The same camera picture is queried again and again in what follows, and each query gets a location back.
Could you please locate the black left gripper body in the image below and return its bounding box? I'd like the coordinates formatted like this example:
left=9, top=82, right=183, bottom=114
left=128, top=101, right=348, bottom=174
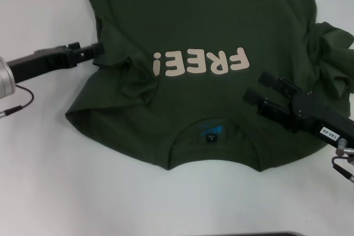
left=8, top=45, right=77, bottom=83

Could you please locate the dark green FREE! t-shirt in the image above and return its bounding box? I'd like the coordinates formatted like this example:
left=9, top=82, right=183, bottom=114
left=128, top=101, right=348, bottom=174
left=65, top=0, right=354, bottom=172

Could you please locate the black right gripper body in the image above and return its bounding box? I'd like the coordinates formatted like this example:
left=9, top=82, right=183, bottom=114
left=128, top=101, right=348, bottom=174
left=289, top=91, right=354, bottom=150

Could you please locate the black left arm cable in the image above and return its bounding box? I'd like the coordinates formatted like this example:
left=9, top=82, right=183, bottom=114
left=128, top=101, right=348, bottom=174
left=0, top=83, right=35, bottom=120

